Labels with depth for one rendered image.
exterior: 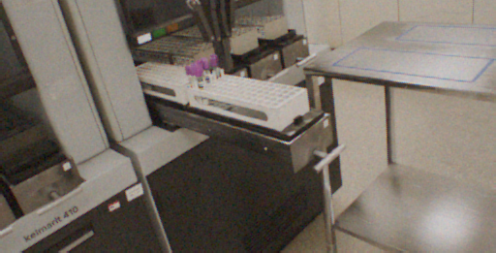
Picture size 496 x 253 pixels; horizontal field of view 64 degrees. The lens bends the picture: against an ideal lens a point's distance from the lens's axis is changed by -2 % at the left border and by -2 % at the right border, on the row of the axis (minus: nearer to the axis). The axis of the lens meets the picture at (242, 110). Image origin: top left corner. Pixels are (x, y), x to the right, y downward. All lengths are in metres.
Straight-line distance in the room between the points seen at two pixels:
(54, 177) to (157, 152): 0.26
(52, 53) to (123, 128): 0.26
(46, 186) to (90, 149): 0.17
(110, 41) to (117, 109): 0.17
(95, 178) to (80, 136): 0.12
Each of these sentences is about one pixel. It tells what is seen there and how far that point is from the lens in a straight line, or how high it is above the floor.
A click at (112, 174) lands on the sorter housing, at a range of 1.03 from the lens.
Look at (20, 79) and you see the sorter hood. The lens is 0.97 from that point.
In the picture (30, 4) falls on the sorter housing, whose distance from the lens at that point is 0.99.
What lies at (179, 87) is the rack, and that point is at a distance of 1.01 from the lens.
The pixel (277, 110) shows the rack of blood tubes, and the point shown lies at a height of 0.86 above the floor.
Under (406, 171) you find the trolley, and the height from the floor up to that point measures 0.28.
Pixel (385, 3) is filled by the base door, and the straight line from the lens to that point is 3.29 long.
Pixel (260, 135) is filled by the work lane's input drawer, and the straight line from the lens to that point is 0.82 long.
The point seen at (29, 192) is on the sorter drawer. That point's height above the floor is 0.78.
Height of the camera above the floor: 1.19
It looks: 24 degrees down
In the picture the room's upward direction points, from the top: 12 degrees counter-clockwise
